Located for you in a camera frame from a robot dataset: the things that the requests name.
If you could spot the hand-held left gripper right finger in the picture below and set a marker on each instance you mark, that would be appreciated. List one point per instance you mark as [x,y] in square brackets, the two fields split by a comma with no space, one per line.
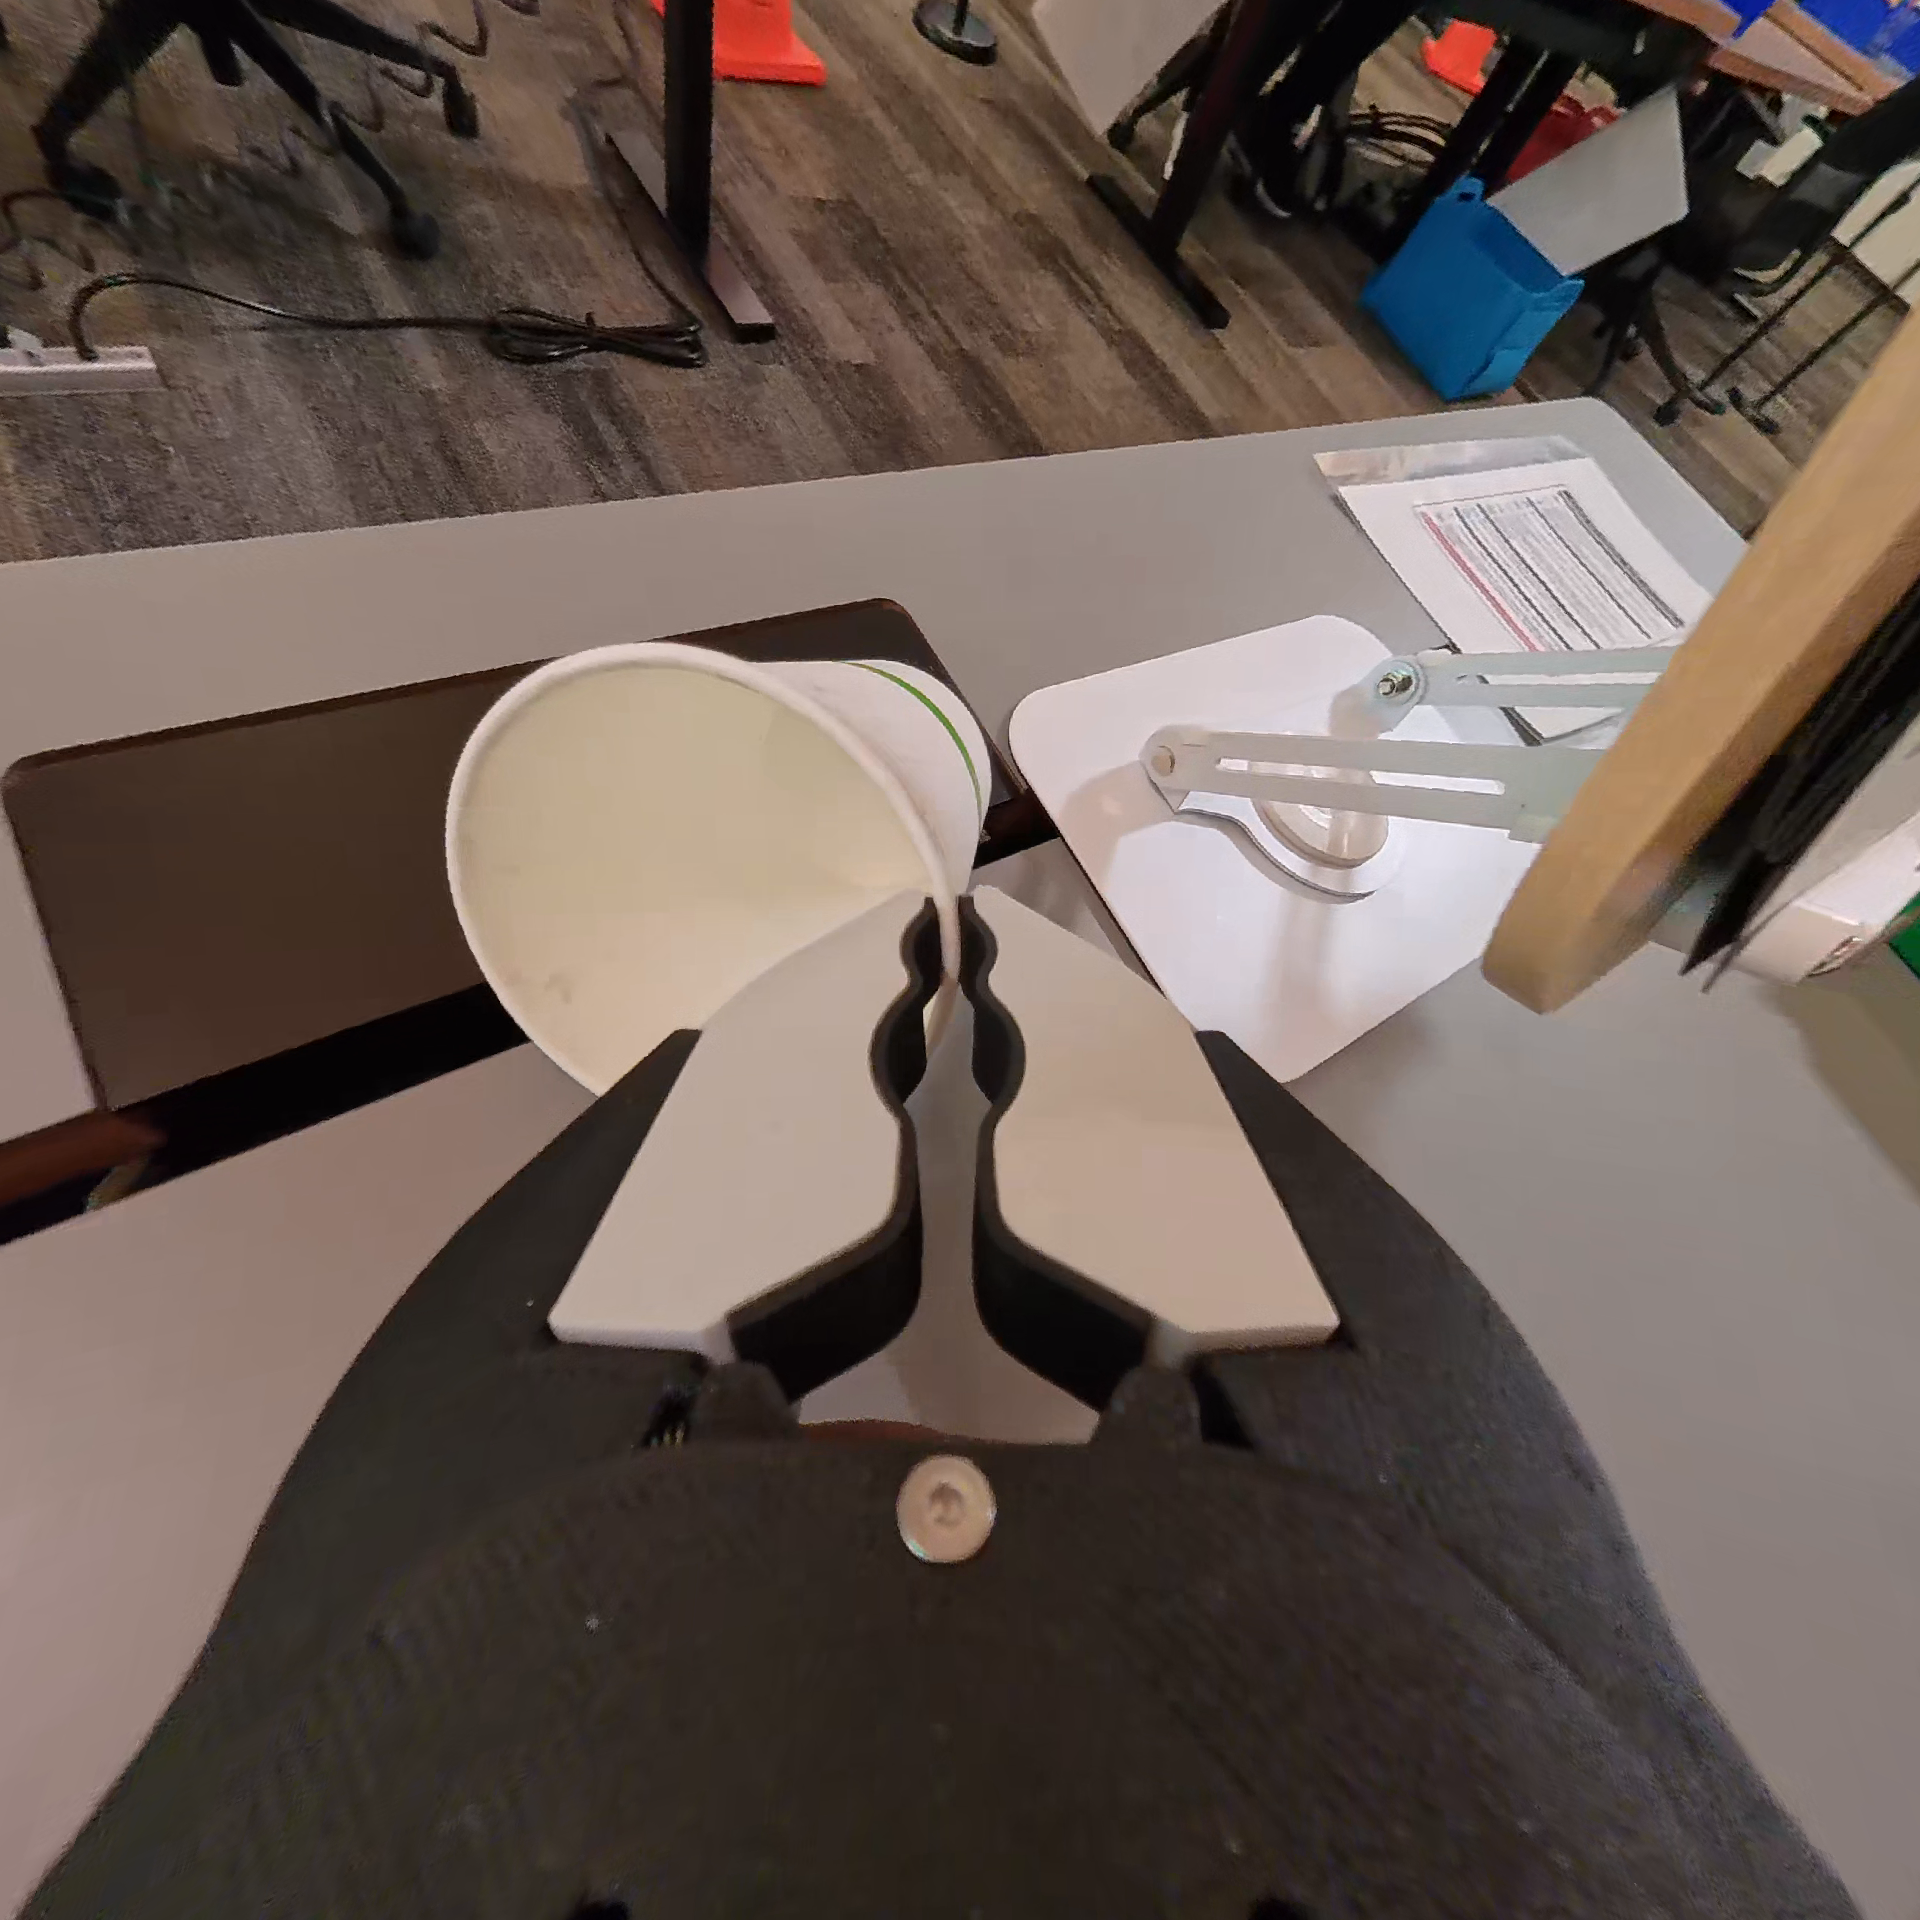
[1142,1185]

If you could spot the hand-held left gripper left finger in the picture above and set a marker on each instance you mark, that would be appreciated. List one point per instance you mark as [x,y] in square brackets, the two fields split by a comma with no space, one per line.
[751,1171]

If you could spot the white paper cup green band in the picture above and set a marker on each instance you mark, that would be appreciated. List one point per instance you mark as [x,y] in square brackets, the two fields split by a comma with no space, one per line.
[644,840]

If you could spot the wooden document stand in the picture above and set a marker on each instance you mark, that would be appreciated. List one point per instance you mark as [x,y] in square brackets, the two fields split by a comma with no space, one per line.
[1201,930]

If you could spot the laminated paper sheet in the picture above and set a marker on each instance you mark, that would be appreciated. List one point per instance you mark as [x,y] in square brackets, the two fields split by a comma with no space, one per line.
[1546,556]

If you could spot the wooden table black legs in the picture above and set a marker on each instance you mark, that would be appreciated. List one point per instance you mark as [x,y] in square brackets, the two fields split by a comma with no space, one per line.
[690,148]
[1201,182]

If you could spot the white power strip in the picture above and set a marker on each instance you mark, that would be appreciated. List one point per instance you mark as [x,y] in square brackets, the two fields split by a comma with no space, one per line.
[75,368]

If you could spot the grey board floor sign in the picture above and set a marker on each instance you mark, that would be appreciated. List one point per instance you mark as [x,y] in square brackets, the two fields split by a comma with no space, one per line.
[1599,187]

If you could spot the orange traffic cone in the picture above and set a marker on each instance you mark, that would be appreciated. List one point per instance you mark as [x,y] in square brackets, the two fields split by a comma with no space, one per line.
[763,38]
[1464,52]

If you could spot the black round floor stand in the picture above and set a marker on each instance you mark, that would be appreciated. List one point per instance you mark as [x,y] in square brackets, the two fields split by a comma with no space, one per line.
[955,33]

